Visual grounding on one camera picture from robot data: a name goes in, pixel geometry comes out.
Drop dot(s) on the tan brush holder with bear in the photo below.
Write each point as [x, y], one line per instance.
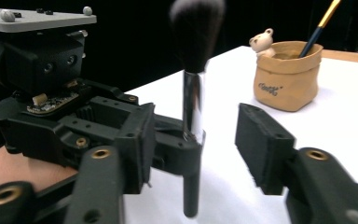
[286, 81]

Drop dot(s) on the wooden table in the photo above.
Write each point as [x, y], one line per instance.
[354, 57]

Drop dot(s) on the white table mat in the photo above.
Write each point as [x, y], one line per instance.
[338, 124]

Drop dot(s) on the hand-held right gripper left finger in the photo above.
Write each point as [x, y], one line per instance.
[133, 155]

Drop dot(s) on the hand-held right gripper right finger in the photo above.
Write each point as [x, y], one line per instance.
[270, 155]

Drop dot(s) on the black makeup brush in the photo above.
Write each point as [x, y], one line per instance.
[195, 37]

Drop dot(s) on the thin dark paint brush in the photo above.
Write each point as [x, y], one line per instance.
[315, 32]

